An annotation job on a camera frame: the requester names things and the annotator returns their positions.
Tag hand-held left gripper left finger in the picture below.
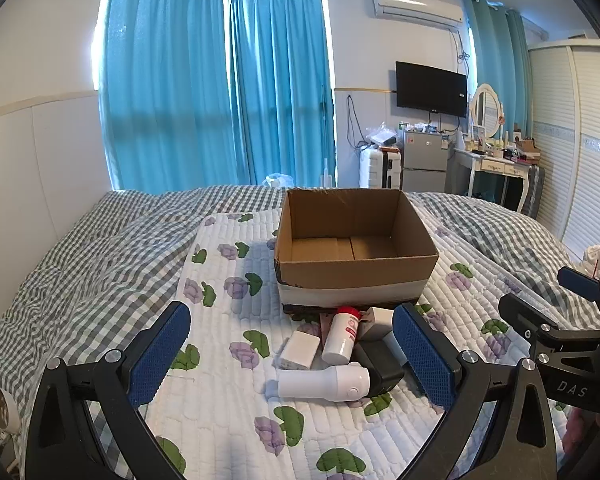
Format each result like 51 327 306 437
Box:
22 301 193 480

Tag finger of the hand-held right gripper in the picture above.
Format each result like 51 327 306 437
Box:
498 292 557 357
557 266 600 307

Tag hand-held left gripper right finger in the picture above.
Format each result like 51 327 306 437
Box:
391 302 561 480

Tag black box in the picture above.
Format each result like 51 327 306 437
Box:
352 339 406 397

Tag white charger cube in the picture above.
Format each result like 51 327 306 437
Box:
358 306 396 343

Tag white bottle with red cap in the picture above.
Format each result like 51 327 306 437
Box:
321 306 361 365

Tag white handheld stick device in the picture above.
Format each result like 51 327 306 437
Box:
264 362 371 405

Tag brown cardboard box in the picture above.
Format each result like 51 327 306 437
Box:
272 187 440 311

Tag white rectangular box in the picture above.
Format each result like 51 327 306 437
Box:
279 332 322 372

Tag floral quilted mat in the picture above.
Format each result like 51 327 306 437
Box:
145 210 571 480

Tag grey suitcase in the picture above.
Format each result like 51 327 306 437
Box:
527 165 546 219

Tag white louvred wardrobe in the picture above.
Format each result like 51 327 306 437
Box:
527 37 600 261

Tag white dressing table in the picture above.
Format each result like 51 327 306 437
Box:
452 147 534 213

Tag tape roll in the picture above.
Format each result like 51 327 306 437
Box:
0 386 22 433

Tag silver small fridge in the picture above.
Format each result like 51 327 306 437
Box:
402 129 451 193

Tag white oval mirror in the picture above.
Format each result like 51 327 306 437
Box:
470 83 504 141

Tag white suitcase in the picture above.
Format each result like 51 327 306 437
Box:
358 146 405 190

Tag plastic bags on suitcase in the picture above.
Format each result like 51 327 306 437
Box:
365 121 401 149

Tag blue curtain by wardrobe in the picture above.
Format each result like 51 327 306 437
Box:
462 0 532 145

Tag wide blue curtain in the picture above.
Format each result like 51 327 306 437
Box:
99 0 237 194

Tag narrow blue curtain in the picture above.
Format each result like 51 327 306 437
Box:
227 0 337 188

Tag white air conditioner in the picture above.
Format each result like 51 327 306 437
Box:
371 0 466 30

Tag black wall television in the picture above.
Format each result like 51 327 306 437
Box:
395 61 468 119

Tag black wall cable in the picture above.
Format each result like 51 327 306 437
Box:
346 94 362 152

